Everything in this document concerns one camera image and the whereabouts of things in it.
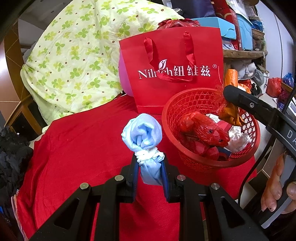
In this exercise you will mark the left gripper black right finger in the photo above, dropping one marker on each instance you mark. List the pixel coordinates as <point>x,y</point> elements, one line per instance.
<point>206,212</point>

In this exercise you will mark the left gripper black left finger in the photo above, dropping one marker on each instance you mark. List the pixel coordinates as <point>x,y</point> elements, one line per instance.
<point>92,209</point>

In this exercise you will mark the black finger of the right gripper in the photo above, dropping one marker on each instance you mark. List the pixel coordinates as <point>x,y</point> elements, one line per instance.
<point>247,102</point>

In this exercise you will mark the white plastic bag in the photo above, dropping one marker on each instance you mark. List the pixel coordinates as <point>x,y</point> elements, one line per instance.
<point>238,140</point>

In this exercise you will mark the orange wrapper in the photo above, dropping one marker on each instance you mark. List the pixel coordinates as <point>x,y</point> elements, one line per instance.
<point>227,111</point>

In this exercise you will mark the light blue cloth bundle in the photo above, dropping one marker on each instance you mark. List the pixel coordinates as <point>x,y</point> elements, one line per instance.
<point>142,135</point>

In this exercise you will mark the red satin cloth bundle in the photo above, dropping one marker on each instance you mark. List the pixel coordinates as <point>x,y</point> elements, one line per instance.
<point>206,151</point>

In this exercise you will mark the person's right hand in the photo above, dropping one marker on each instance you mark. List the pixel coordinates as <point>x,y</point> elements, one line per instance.
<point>273,189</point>

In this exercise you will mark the orange red plastic bag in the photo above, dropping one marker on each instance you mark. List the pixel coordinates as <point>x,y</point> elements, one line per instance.
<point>274,87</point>

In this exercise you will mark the grey white bag bundle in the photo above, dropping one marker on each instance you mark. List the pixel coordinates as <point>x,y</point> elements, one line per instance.
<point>248,70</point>

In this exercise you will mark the wooden table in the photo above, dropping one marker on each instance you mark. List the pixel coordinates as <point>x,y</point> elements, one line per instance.
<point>235,55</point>

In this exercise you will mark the red plastic mesh basket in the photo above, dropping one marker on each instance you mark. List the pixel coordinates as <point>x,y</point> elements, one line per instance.
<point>202,100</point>

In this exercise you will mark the red bed blanket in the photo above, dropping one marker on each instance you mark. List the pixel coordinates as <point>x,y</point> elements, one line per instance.
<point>87,147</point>

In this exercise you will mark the black ruffled garment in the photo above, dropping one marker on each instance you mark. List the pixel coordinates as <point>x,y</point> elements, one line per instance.
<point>15,155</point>

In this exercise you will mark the large light blue box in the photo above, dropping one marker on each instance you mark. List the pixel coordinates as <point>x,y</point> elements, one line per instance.
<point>245,26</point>

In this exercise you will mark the light blue cardboard box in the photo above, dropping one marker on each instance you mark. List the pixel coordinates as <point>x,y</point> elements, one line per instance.
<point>227,29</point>

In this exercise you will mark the red Nilrich paper bag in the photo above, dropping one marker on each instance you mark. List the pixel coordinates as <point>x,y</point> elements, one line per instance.
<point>164,62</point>

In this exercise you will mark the red crinkled plastic bag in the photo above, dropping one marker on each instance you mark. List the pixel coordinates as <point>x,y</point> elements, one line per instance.
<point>169,23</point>

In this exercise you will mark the navy blue bag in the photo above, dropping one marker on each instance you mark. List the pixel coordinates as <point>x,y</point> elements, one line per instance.
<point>194,8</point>

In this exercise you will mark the brown wooden headboard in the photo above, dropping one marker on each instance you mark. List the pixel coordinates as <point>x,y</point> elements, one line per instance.
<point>18,109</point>

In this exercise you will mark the green clover patterned quilt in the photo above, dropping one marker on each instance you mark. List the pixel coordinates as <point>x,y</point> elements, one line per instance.
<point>74,64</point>

